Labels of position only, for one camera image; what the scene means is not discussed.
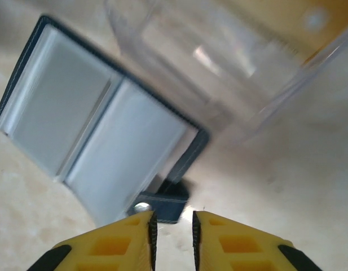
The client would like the navy blue card holder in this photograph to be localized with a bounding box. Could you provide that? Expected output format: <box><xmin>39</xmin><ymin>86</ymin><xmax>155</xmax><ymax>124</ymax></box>
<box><xmin>0</xmin><ymin>14</ymin><xmax>211</xmax><ymax>225</ymax></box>

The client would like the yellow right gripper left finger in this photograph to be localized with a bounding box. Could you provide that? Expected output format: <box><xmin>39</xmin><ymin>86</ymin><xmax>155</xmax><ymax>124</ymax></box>
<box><xmin>27</xmin><ymin>210</ymin><xmax>158</xmax><ymax>271</ymax></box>

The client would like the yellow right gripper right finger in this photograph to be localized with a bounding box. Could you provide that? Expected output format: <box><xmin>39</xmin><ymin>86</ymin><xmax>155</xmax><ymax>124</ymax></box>
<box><xmin>192</xmin><ymin>210</ymin><xmax>323</xmax><ymax>271</ymax></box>

